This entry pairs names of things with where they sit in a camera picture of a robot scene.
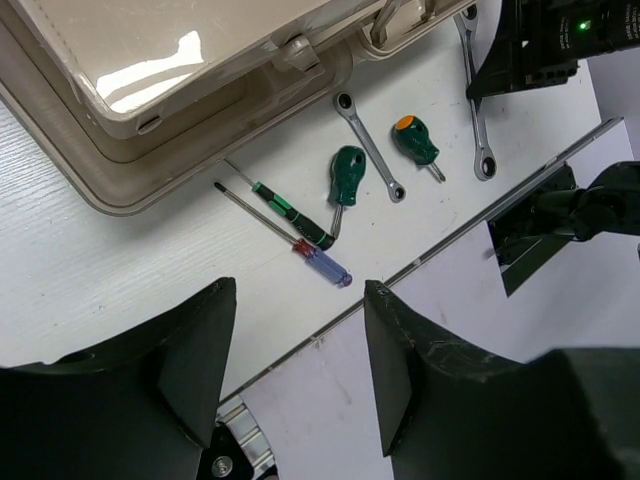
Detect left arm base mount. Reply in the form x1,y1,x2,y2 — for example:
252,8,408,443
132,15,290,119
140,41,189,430
196,395,280,480

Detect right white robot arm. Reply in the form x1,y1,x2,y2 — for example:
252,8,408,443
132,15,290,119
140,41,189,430
466,1,639,242

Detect green stubby screwdriver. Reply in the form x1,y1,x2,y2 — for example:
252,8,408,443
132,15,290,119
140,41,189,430
328,145,366,239
391,115,446,183

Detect red blue handle screwdriver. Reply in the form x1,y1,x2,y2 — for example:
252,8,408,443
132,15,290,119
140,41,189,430
214,182,353,288

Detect black green precision screwdriver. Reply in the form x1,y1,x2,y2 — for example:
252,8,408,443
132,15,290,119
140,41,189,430
223,158,335,251

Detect small silver ratchet wrench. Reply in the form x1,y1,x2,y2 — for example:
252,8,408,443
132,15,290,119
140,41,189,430
333,92,406,203

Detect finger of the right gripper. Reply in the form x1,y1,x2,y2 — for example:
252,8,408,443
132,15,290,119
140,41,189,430
466,1,578,99

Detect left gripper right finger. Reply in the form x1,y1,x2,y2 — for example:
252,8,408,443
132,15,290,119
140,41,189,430
364,280,639,479

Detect large silver ratchet wrench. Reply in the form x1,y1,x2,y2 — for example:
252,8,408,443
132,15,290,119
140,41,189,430
454,5,497,181

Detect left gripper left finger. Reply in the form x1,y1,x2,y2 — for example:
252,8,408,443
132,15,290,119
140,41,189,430
1,277,236,479

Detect beige plastic toolbox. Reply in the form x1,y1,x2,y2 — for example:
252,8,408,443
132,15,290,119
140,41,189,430
1,0,466,216

